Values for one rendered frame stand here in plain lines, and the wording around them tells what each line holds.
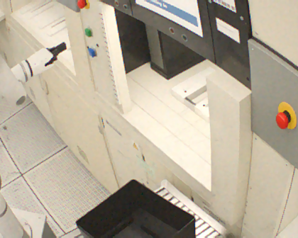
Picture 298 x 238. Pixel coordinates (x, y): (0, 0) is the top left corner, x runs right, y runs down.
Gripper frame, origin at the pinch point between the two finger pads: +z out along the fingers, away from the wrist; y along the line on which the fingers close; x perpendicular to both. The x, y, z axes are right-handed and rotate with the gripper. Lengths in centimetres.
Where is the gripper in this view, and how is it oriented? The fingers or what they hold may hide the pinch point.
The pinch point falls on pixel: (61, 47)
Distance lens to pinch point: 177.8
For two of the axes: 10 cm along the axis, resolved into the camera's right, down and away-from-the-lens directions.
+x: -1.3, -7.3, -6.8
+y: 5.9, 4.9, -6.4
